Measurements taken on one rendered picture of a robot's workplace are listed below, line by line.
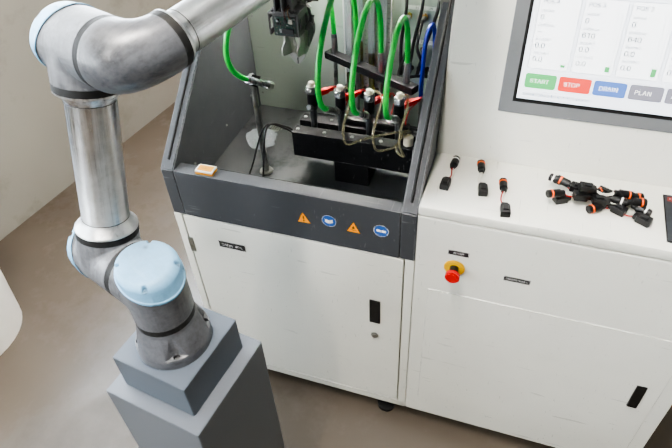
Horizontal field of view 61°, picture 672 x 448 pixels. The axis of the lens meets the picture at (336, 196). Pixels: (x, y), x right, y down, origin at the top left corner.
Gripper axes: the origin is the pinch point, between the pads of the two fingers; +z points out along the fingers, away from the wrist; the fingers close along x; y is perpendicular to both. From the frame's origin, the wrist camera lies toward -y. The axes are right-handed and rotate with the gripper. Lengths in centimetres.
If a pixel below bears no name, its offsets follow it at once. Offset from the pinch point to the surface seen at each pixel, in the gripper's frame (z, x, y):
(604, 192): 23, 74, 4
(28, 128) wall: 82, -165, -50
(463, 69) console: 3.5, 38.3, -9.3
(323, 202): 29.1, 10.6, 18.1
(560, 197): 23, 65, 9
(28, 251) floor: 123, -151, -11
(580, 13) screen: -11, 61, -12
